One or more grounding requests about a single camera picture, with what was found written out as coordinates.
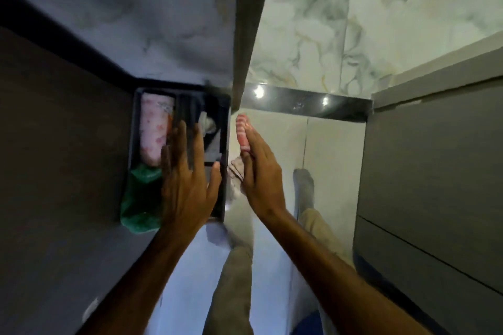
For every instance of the green rolled cloth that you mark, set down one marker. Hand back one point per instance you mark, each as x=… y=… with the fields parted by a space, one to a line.
x=141 y=205

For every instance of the black glossy skirting strip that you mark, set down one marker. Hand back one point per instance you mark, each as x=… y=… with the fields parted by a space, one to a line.
x=306 y=103

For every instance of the person's left thumb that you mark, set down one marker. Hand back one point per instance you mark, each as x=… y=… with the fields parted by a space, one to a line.
x=215 y=179

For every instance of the low grey drawer front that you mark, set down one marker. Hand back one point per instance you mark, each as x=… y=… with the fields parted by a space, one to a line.
x=412 y=287

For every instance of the person's right forearm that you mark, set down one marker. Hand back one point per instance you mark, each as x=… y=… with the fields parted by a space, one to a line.
x=338 y=279

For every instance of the person's right hand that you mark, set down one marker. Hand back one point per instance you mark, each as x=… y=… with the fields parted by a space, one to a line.
x=264 y=181

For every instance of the person's right thumb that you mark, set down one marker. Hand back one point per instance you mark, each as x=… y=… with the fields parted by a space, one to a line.
x=246 y=170

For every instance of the white rolled cloth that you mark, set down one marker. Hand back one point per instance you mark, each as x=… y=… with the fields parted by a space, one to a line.
x=208 y=123

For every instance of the pink patterned rolled cloth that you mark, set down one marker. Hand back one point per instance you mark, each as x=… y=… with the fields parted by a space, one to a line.
x=154 y=130

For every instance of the light grey sock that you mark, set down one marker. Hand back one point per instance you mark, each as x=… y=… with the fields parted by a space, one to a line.
x=235 y=177

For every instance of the dark brown wooden shelf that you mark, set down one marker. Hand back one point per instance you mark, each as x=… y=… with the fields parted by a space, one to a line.
x=59 y=170

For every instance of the brown wooden panel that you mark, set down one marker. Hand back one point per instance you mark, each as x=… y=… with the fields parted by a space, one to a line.
x=251 y=32

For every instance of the tall grey drawer front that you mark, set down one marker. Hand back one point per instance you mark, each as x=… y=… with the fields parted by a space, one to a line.
x=432 y=173

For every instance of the pink striped sock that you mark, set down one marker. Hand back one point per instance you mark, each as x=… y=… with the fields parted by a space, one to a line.
x=243 y=132

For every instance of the person's left forearm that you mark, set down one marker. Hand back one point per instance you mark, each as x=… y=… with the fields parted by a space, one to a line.
x=137 y=283

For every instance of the dark grey organiser box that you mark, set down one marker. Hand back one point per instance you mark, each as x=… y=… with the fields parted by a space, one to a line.
x=218 y=189

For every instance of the person's left hand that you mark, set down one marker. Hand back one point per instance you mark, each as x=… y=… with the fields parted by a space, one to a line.
x=184 y=193

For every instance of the khaki trousers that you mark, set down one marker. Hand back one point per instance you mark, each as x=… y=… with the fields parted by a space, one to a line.
x=232 y=291

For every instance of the grey cabinet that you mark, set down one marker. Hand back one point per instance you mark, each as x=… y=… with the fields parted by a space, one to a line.
x=432 y=189

